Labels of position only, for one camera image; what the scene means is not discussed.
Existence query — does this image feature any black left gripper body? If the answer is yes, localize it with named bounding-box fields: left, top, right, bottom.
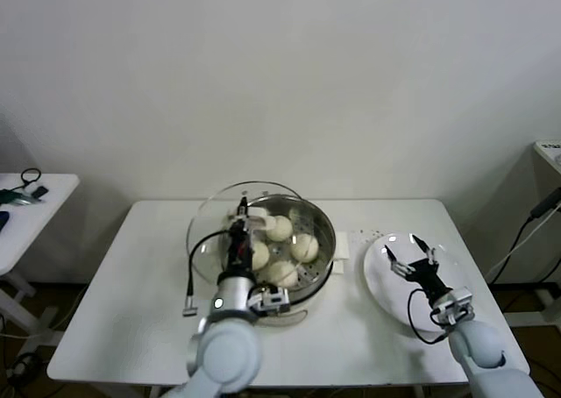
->
left=226, top=235, right=256, bottom=277

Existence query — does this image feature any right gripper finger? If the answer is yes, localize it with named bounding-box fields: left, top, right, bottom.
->
left=384, top=245, right=411, bottom=279
left=414, top=236, right=439, bottom=267

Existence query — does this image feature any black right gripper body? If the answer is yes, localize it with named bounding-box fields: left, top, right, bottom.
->
left=406, top=257, right=452, bottom=302

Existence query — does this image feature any white steamed baozi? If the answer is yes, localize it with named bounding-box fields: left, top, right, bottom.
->
left=249, top=240, right=271, bottom=272
left=290, top=234, right=320, bottom=262
left=265, top=260, right=299, bottom=289
left=266, top=215, right=294, bottom=243

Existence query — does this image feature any glass lid with cream handle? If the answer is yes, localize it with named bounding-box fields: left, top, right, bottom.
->
left=186, top=180, right=308, bottom=285

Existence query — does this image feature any perforated steel steamer basket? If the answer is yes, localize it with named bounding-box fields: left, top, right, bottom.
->
left=218, top=195, right=337, bottom=298

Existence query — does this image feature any white round plate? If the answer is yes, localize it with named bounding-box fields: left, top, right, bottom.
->
left=364, top=233, right=476, bottom=333

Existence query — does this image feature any cream electric cooker pot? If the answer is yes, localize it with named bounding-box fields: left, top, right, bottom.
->
left=205, top=229, right=352, bottom=329

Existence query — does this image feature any beige cabinet with label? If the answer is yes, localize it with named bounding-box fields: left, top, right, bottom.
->
left=515, top=139, right=561, bottom=224

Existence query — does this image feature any white side table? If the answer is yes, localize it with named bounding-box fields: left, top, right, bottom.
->
left=0, top=172, right=82, bottom=358

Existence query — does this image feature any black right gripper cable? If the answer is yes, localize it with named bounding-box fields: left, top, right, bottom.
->
left=408, top=287, right=451, bottom=345

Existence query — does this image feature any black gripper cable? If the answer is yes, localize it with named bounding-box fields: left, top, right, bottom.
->
left=181, top=229, right=233, bottom=318
left=408, top=287, right=451, bottom=345

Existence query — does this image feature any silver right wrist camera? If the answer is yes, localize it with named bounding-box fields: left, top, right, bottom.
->
left=430, top=287, right=475, bottom=327

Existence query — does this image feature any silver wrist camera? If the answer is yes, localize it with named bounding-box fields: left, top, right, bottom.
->
left=430, top=287, right=475, bottom=327
left=246, top=285, right=291, bottom=316

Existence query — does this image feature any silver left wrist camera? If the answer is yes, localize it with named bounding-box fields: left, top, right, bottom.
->
left=246, top=285, right=291, bottom=316

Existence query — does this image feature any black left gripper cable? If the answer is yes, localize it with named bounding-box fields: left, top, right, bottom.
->
left=181, top=229, right=233, bottom=318

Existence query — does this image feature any black plug with cables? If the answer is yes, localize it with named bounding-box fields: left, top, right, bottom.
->
left=484, top=194, right=561, bottom=285

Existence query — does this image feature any black looped cable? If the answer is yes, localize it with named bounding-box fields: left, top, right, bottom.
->
left=21, top=167, right=44, bottom=187

